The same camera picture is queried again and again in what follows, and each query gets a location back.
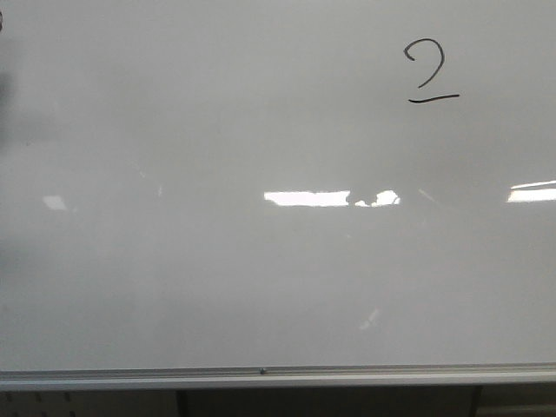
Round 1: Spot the dark cabinet below whiteboard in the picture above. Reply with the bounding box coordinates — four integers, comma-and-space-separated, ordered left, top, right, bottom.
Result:
1, 383, 555, 416

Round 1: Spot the white whiteboard with aluminium frame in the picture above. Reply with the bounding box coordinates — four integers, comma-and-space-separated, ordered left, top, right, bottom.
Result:
1, 1, 555, 391

